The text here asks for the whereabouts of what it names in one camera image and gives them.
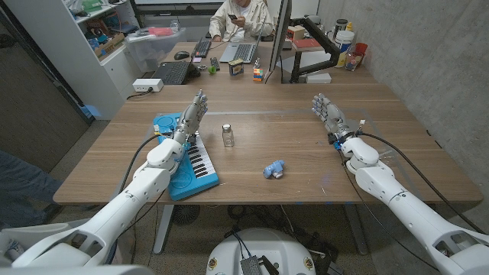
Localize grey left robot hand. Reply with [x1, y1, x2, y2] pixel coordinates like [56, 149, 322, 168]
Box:
[172, 89, 209, 145]

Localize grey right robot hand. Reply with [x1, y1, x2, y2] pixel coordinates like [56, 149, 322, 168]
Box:
[311, 92, 357, 143]

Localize glass shaker bottle silver cap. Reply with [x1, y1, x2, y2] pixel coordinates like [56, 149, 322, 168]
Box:
[222, 123, 235, 148]

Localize clear plastic jar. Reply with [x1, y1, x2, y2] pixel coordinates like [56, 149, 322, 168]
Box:
[345, 51, 364, 72]

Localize blue toy piano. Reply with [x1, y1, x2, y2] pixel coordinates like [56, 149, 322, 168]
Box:
[152, 112, 221, 202]

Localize black lidded jar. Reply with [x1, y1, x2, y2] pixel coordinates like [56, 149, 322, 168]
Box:
[333, 18, 349, 39]

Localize flat white box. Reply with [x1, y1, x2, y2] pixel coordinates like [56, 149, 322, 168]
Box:
[305, 72, 332, 85]

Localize black laptop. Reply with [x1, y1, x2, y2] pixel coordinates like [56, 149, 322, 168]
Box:
[151, 60, 202, 86]

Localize white power strip box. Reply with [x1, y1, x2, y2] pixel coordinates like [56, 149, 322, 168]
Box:
[132, 78, 164, 93]

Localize small yellow blue tin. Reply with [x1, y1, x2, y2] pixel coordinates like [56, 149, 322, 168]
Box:
[228, 58, 245, 76]

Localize black keyboard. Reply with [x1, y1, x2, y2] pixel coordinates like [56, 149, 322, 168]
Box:
[192, 37, 212, 59]

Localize clear plastic storage bin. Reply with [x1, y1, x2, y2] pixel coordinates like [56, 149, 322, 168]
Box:
[124, 27, 187, 73]

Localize red book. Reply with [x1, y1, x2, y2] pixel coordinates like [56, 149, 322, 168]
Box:
[292, 37, 324, 52]

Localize white plastic tub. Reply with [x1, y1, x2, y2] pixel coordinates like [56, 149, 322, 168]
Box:
[334, 30, 355, 69]

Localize silver laptop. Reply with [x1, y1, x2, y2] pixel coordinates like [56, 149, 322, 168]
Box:
[219, 22, 267, 64]

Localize pink flat item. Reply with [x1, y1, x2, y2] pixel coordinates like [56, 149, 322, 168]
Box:
[147, 26, 175, 37]

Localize small tan box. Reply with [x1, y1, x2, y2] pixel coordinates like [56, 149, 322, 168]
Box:
[286, 24, 306, 41]

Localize computer monitor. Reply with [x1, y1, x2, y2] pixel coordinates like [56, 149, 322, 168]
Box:
[268, 0, 293, 73]

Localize black round fan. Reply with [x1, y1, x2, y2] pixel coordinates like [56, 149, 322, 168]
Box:
[170, 205, 202, 226]

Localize cardboard box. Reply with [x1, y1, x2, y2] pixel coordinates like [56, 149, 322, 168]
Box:
[93, 32, 126, 59]

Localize grey table leg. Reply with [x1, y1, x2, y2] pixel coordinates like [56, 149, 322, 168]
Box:
[342, 204, 370, 256]

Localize white table leg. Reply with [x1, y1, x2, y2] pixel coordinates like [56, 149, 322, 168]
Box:
[152, 205, 176, 256]

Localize person in cream jacket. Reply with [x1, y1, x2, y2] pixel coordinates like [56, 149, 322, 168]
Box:
[209, 0, 274, 43]

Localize white shelf cabinet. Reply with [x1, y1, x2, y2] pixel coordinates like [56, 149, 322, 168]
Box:
[3, 0, 144, 121]

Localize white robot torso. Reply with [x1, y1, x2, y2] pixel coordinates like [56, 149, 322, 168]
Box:
[206, 228, 317, 275]

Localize blue jeans leg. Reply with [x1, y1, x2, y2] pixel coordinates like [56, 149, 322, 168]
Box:
[0, 149, 64, 230]

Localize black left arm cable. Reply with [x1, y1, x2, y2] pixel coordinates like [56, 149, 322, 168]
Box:
[118, 133, 164, 194]

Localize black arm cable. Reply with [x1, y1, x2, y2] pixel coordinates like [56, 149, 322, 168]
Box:
[358, 131, 487, 235]
[118, 133, 164, 194]

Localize blue toy camera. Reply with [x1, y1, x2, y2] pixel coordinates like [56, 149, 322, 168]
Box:
[262, 159, 287, 180]

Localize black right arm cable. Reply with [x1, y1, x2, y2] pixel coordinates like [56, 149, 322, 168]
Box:
[358, 131, 487, 235]

